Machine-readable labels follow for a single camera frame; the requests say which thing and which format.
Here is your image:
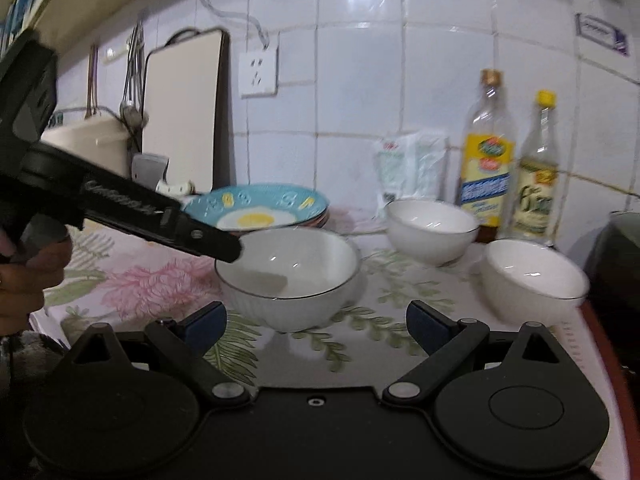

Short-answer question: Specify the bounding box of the white bowl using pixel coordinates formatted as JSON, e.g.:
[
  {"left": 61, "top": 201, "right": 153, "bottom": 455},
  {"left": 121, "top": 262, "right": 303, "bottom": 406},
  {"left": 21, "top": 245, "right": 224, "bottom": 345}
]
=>
[
  {"left": 215, "top": 227, "right": 361, "bottom": 333},
  {"left": 386, "top": 199, "right": 481, "bottom": 267},
  {"left": 481, "top": 239, "right": 591, "bottom": 326}
]

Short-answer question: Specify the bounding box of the person's left hand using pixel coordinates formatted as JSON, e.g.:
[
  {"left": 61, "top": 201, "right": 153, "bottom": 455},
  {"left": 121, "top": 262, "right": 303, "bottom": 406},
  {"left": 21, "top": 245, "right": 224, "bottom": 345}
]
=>
[{"left": 0, "top": 232, "right": 72, "bottom": 336}]

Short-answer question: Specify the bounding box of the white electric rice cooker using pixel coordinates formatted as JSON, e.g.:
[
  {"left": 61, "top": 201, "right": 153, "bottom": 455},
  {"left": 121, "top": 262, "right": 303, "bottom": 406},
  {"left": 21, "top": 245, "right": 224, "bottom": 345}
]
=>
[{"left": 40, "top": 107, "right": 132, "bottom": 178}]

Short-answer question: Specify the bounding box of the white salt bag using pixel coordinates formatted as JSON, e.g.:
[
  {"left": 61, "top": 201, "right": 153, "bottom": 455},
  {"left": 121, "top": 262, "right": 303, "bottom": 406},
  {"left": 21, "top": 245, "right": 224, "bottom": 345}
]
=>
[{"left": 374, "top": 130, "right": 448, "bottom": 206}]

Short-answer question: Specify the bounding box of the hanging metal ladle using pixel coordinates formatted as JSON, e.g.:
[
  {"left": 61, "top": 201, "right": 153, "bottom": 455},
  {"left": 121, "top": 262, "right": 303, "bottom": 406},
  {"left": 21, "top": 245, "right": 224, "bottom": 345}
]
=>
[{"left": 119, "top": 35, "right": 150, "bottom": 131}]

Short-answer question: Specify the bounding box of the black power cable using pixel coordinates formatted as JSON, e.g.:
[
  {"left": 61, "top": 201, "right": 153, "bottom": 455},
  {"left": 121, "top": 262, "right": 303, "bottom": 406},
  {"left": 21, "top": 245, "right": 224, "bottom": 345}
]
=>
[{"left": 197, "top": 0, "right": 271, "bottom": 51}]

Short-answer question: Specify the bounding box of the wall sticker label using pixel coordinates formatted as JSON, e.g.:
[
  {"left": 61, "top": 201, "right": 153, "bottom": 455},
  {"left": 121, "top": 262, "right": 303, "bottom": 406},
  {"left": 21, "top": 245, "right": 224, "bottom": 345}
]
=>
[{"left": 574, "top": 12, "right": 630, "bottom": 56}]

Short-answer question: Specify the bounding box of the floral tablecloth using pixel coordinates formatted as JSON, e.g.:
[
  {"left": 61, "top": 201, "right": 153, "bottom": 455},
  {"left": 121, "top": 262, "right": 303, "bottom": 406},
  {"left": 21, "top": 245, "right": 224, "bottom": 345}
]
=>
[{"left": 30, "top": 205, "right": 626, "bottom": 386}]

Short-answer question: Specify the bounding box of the oil bottle yellow label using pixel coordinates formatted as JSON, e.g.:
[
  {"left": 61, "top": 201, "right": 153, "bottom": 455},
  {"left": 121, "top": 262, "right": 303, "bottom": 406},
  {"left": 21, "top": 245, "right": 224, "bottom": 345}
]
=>
[{"left": 456, "top": 69, "right": 516, "bottom": 243}]

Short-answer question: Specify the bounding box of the blue fried egg plate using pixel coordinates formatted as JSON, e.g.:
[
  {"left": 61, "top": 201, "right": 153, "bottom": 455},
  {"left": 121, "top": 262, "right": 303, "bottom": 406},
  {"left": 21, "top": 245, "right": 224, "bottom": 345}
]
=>
[{"left": 181, "top": 183, "right": 331, "bottom": 232}]

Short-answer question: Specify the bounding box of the hanging metal utensil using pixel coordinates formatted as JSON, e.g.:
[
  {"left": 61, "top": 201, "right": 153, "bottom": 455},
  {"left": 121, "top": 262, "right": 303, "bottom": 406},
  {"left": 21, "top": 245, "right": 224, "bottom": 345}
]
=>
[{"left": 127, "top": 22, "right": 147, "bottom": 106}]

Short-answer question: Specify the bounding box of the pink patterned plate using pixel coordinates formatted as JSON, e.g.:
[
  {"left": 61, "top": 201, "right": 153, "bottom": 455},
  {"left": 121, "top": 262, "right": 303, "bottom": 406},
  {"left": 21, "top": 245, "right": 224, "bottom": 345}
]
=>
[{"left": 295, "top": 210, "right": 332, "bottom": 231}]

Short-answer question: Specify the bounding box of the steel cleaver white handle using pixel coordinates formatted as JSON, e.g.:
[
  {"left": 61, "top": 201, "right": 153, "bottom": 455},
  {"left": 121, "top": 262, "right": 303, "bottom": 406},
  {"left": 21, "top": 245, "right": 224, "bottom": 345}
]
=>
[{"left": 131, "top": 154, "right": 195, "bottom": 196}]

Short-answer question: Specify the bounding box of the white wall socket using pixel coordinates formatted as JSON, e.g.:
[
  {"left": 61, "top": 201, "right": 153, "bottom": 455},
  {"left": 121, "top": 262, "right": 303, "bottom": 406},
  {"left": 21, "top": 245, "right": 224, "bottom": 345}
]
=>
[{"left": 238, "top": 46, "right": 279, "bottom": 98}]

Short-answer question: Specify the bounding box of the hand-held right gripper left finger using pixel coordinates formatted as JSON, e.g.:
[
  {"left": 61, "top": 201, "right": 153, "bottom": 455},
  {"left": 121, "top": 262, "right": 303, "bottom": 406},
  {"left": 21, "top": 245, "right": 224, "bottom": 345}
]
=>
[{"left": 62, "top": 301, "right": 251, "bottom": 406}]

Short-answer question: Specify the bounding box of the wooden spatula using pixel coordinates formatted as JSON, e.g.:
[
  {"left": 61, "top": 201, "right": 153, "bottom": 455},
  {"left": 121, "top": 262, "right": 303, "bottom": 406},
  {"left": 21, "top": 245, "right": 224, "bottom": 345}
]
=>
[{"left": 86, "top": 45, "right": 100, "bottom": 116}]

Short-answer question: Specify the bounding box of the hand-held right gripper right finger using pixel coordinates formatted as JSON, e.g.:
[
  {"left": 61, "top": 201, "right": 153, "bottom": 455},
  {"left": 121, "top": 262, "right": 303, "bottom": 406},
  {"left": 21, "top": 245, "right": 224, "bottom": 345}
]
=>
[{"left": 382, "top": 300, "right": 576, "bottom": 405}]

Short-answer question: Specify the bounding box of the cream cutting board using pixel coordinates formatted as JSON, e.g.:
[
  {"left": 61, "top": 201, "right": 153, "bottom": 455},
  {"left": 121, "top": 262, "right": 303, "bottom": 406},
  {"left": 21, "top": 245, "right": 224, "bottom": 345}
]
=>
[{"left": 141, "top": 27, "right": 231, "bottom": 191}]

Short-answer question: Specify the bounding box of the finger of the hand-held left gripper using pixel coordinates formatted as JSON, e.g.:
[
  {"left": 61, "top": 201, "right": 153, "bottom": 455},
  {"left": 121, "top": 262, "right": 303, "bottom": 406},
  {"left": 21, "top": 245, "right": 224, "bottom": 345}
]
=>
[{"left": 160, "top": 206, "right": 244, "bottom": 264}]

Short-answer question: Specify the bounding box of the black cooking pot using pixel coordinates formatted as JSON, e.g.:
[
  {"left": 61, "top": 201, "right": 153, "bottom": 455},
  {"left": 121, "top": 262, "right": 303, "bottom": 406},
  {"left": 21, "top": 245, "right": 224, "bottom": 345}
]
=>
[{"left": 582, "top": 210, "right": 640, "bottom": 311}]

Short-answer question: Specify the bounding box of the clear vinegar bottle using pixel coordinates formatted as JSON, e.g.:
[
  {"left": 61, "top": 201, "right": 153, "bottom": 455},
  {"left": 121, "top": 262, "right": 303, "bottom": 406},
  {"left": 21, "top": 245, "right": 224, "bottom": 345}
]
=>
[{"left": 510, "top": 90, "right": 561, "bottom": 248}]

